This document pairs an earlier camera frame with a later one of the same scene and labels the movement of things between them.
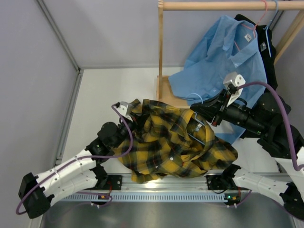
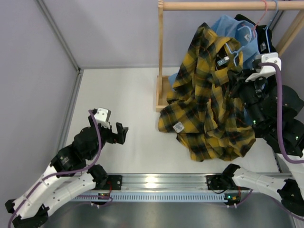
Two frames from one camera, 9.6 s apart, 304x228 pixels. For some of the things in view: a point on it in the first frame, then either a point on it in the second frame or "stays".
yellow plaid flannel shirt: [164, 141] → [199, 107]
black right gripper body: [218, 109] → [244, 90]
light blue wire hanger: [194, 113] → [235, 52]
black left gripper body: [135, 125] → [108, 135]
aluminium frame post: [59, 36] stays
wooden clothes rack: [166, 96] stays
